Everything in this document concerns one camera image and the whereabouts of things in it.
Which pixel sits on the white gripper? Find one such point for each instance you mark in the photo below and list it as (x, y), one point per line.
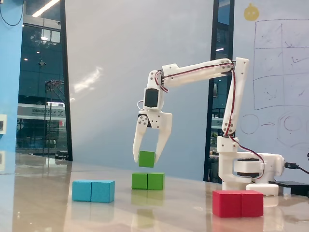
(160, 122)

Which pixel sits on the small green cube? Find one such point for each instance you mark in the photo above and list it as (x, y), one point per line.
(146, 159)

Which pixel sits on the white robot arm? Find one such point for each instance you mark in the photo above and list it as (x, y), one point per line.
(193, 77)

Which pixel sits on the long green block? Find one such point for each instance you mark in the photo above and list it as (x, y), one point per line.
(148, 181)

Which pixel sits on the long blue block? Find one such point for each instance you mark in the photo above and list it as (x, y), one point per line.
(93, 191)

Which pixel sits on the long red block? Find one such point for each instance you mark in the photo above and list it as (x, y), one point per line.
(237, 204)

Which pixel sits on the dark parked car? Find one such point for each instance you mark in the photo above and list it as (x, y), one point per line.
(61, 155)

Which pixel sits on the metal scaffold tower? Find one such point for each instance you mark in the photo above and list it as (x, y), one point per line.
(49, 116)

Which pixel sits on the white table clamp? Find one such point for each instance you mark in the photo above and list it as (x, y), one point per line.
(262, 189)

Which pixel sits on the whiteboard with marker drawings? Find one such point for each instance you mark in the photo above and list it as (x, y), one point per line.
(277, 72)

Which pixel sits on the flat black box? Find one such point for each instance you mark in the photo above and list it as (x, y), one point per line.
(294, 187)

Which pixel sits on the yellow round sticker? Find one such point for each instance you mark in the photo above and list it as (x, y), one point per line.
(251, 12)

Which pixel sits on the black window post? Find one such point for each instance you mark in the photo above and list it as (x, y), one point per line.
(210, 96)
(66, 84)
(231, 29)

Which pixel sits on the white wall switch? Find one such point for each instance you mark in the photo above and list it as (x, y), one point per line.
(3, 123)

